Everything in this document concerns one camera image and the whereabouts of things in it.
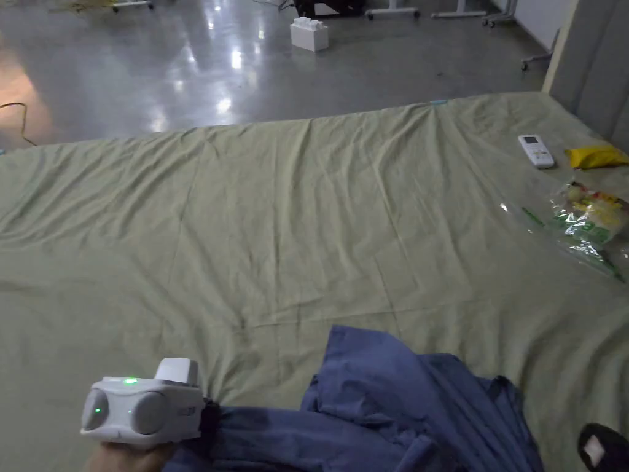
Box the clear plastic bag green print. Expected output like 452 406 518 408
500 171 629 285

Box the white remote control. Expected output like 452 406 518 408
518 134 557 170

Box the yellow bag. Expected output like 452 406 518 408
564 146 629 171

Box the yellow cable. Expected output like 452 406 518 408
0 101 39 147

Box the white box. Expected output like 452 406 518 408
289 17 330 53

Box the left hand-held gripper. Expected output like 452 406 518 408
80 358 221 448

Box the rolling table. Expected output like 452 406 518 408
431 0 488 20
365 0 421 21

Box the grey padded headboard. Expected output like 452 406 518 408
542 0 629 142

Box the dark blue shirt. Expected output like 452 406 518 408
162 324 546 472

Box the bed with pale green sheet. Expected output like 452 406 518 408
0 90 629 472

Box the person's left hand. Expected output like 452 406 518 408
80 441 179 472

